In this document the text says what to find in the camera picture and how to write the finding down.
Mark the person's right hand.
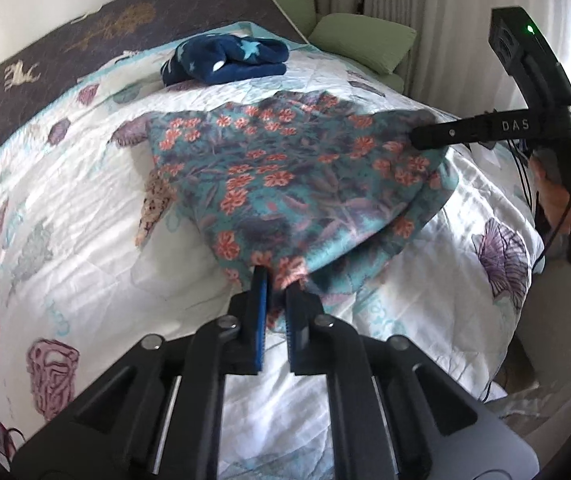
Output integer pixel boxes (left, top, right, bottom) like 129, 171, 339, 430
529, 156, 571, 234

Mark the dark deer pattern blanket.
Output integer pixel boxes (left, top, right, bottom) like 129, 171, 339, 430
0, 0, 303, 146

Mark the white patterned quilt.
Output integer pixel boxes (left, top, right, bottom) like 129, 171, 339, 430
0, 44, 543, 469

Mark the folded navy star garment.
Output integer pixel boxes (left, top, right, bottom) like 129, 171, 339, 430
160, 34, 290, 87

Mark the teal floral garment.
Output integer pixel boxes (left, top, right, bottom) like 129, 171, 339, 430
144, 91, 458, 295

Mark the black cable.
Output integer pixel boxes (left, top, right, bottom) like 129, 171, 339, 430
507, 142, 571, 271

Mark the white curtain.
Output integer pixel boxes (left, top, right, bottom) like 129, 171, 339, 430
317, 0, 571, 117

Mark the green sofa seat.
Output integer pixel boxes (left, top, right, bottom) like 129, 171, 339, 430
274, 0, 317, 37

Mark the green cushion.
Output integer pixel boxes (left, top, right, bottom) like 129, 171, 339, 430
308, 13, 417, 75

